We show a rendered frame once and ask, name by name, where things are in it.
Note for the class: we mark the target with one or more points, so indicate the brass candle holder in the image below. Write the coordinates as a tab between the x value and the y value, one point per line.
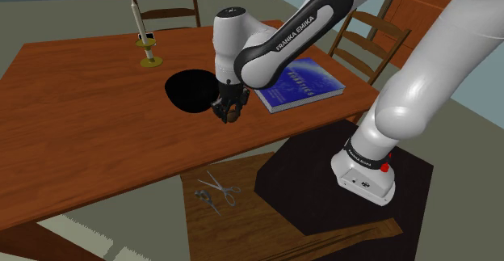
151	61

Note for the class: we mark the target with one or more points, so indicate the dark wooden ladder-back chair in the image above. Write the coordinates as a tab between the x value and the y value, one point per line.
169	14

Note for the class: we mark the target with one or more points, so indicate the wooden door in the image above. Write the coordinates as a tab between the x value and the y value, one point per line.
417	12

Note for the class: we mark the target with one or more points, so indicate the black bowl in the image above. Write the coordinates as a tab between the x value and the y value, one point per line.
191	91

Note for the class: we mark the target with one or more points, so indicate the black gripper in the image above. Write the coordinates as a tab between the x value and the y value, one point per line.
230	93

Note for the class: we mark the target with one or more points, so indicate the wooden dining table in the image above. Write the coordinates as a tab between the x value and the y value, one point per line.
78	118

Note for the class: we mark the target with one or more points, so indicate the small black phone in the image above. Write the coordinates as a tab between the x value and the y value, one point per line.
151	35

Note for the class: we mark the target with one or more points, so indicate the white candle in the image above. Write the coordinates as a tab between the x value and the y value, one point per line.
139	20

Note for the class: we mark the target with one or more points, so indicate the large silver scissors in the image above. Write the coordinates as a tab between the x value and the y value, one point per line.
224	189

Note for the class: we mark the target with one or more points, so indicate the small grey scissors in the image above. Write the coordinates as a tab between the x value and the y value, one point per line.
205	199

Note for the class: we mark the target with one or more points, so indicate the small brown round object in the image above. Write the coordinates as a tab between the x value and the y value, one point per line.
233	116

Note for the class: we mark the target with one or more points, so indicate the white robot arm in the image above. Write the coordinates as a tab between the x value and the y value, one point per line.
429	67

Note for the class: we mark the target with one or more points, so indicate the low wooden side table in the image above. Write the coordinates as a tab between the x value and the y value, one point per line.
236	232

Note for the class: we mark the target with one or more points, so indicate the blue book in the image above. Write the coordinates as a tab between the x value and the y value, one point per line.
303	85

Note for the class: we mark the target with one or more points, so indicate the light wooden ladder-back chair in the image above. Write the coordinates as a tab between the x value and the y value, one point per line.
368	41

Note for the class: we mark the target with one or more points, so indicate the black robot stand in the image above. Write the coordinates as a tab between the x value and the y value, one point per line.
315	181

